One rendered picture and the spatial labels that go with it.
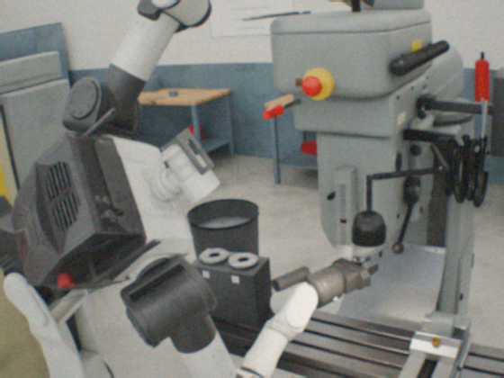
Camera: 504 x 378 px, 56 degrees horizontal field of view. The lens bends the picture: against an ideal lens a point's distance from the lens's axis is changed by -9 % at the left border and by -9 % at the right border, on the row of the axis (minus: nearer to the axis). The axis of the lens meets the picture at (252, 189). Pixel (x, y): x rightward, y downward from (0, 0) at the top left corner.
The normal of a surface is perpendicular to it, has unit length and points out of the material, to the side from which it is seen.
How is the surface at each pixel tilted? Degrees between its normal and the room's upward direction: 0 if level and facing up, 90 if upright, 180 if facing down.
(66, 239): 65
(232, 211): 87
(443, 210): 90
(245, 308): 90
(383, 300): 45
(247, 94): 90
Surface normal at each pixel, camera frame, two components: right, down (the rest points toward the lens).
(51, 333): -0.26, 0.36
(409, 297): -0.42, -0.42
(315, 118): -0.52, 0.34
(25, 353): 0.85, 0.11
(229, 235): 0.24, 0.38
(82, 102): -0.41, -0.11
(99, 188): 0.77, -0.49
